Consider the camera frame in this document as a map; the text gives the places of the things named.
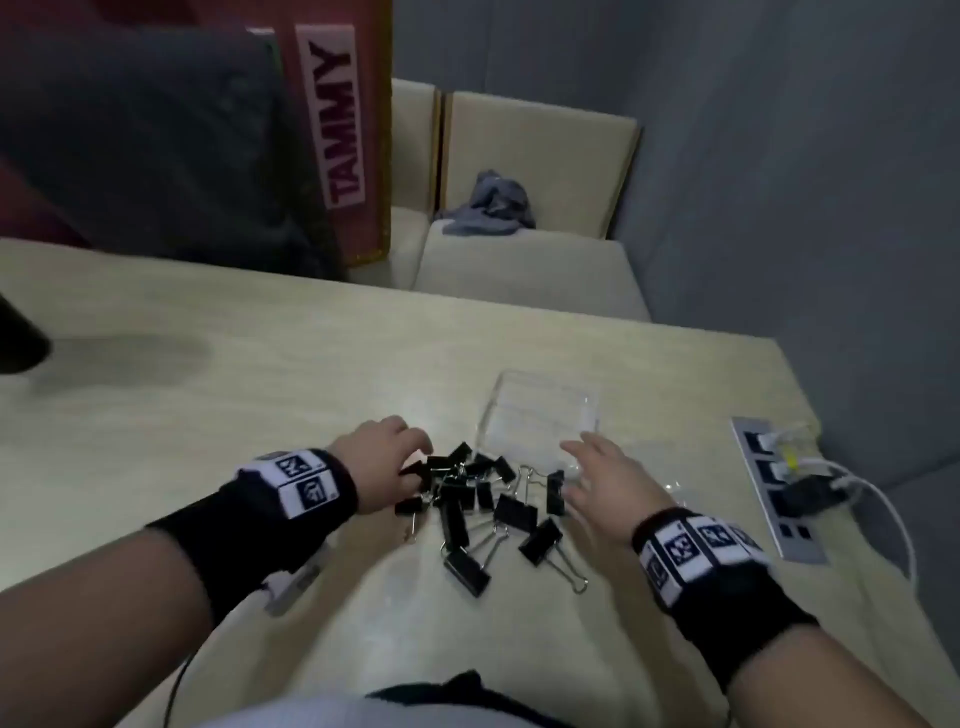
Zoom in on person's right hand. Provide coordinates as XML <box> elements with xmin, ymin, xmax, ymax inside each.
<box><xmin>558</xmin><ymin>431</ymin><xmax>682</xmax><ymax>554</ymax></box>

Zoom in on person's left hand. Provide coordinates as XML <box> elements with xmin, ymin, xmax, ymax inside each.
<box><xmin>327</xmin><ymin>416</ymin><xmax>435</xmax><ymax>517</ymax></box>

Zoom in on pile of black binder clips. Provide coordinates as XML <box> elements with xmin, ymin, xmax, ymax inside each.
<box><xmin>395</xmin><ymin>440</ymin><xmax>590</xmax><ymax>599</ymax></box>

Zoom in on transparent plastic box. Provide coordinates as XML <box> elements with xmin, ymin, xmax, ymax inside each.
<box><xmin>479</xmin><ymin>367</ymin><xmax>606</xmax><ymax>483</ymax></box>

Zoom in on person's right forearm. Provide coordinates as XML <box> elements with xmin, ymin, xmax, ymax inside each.
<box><xmin>723</xmin><ymin>626</ymin><xmax>935</xmax><ymax>728</ymax></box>

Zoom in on person's left forearm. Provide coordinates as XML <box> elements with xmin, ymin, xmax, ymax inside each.
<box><xmin>0</xmin><ymin>524</ymin><xmax>219</xmax><ymax>728</ymax></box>

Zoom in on black left wristband with markers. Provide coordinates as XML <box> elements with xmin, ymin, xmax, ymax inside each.
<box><xmin>146</xmin><ymin>447</ymin><xmax>360</xmax><ymax>624</ymax></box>

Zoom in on black wristband with markers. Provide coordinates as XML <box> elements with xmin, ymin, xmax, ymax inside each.
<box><xmin>629</xmin><ymin>507</ymin><xmax>823</xmax><ymax>695</ymax></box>
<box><xmin>146</xmin><ymin>447</ymin><xmax>360</xmax><ymax>624</ymax></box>

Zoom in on black right wristband with markers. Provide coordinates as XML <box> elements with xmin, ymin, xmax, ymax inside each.
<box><xmin>629</xmin><ymin>507</ymin><xmax>823</xmax><ymax>695</ymax></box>

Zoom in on white plug with yellow tag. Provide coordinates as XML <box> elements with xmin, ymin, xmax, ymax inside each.
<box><xmin>764</xmin><ymin>448</ymin><xmax>835</xmax><ymax>487</ymax></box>

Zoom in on silver socket panel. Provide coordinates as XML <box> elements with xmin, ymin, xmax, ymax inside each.
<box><xmin>731</xmin><ymin>416</ymin><xmax>831</xmax><ymax>564</ymax></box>

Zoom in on black charger adapter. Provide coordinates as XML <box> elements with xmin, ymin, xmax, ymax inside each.
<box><xmin>779</xmin><ymin>478</ymin><xmax>839</xmax><ymax>520</ymax></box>

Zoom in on beige upholstered chair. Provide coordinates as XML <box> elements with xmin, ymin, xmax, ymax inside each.
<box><xmin>348</xmin><ymin>78</ymin><xmax>445</xmax><ymax>292</ymax></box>
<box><xmin>412</xmin><ymin>89</ymin><xmax>654</xmax><ymax>324</ymax></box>

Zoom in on crumpled grey cloth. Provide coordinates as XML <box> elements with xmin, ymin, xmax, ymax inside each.
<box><xmin>434</xmin><ymin>168</ymin><xmax>538</xmax><ymax>238</ymax></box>

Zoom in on red board with gold trim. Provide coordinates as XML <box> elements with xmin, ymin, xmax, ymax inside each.
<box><xmin>0</xmin><ymin>0</ymin><xmax>396</xmax><ymax>283</ymax></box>

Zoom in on pink lettered label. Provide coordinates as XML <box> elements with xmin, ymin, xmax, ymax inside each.
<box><xmin>294</xmin><ymin>23</ymin><xmax>367</xmax><ymax>212</ymax></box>

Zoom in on black object on table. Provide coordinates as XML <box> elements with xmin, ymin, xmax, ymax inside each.
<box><xmin>0</xmin><ymin>292</ymin><xmax>54</xmax><ymax>376</ymax></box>

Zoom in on dark grey fabric chair back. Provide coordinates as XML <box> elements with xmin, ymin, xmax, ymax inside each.
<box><xmin>0</xmin><ymin>22</ymin><xmax>351</xmax><ymax>283</ymax></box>

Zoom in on white plug with cable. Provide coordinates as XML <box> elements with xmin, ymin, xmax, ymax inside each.
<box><xmin>755</xmin><ymin>422</ymin><xmax>817</xmax><ymax>453</ymax></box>

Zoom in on black waist strap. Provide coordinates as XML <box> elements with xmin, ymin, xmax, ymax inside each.
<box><xmin>363</xmin><ymin>669</ymin><xmax>579</xmax><ymax>728</ymax></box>

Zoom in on white charger cable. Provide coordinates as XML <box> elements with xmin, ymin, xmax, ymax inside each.
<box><xmin>824</xmin><ymin>459</ymin><xmax>921</xmax><ymax>595</ymax></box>

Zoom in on thin black cable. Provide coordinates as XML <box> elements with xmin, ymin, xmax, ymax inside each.
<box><xmin>161</xmin><ymin>622</ymin><xmax>220</xmax><ymax>728</ymax></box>

